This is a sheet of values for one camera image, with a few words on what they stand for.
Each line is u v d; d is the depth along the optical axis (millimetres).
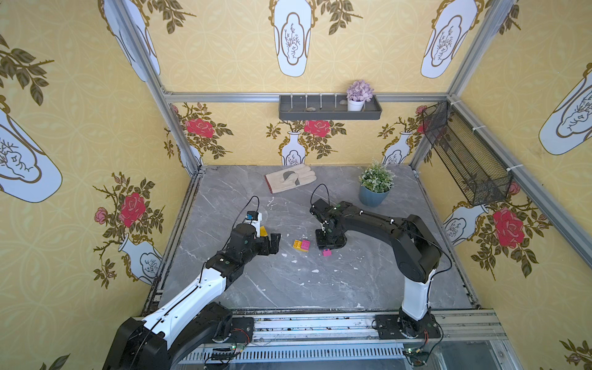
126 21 717
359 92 818
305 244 902
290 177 1164
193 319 595
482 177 840
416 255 495
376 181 949
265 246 733
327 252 880
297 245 918
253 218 732
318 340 731
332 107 923
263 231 949
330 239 782
